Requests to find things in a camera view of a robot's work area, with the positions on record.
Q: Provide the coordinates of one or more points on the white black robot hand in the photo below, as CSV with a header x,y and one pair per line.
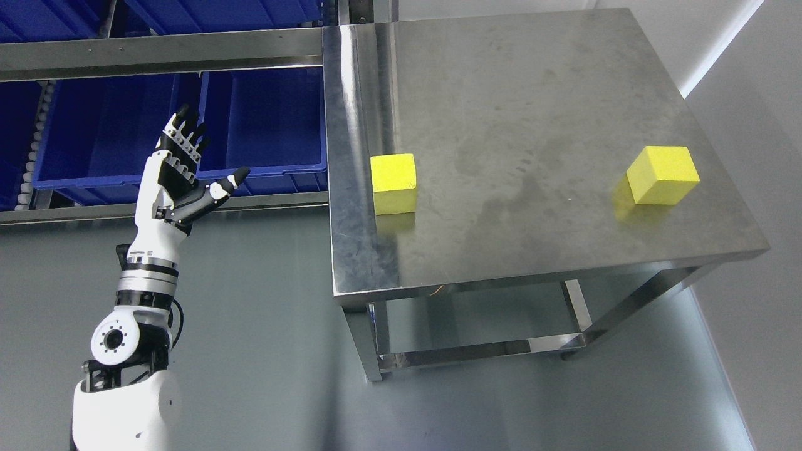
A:
x,y
171,197

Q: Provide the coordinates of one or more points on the yellow foam block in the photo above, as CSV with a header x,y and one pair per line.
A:
x,y
662,175
394,184

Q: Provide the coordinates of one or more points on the blue plastic bin middle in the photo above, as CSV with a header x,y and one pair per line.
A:
x,y
99,133

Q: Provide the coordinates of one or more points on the blue plastic bin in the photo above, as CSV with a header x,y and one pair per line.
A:
x,y
99,133
19,109
271,121

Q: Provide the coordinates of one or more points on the steel roller shelf rack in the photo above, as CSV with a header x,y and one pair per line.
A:
x,y
240,50

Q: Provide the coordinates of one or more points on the blue plastic bin right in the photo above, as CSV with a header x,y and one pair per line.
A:
x,y
271,121

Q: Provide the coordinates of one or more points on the blue plastic bin far left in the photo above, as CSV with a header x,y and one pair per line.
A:
x,y
19,109

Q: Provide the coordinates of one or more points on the blue bin upper right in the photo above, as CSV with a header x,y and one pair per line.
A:
x,y
193,17

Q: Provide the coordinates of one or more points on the blue bin upper left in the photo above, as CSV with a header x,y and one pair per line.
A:
x,y
47,21

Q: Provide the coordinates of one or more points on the stainless steel table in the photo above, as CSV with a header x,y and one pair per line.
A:
x,y
522,128

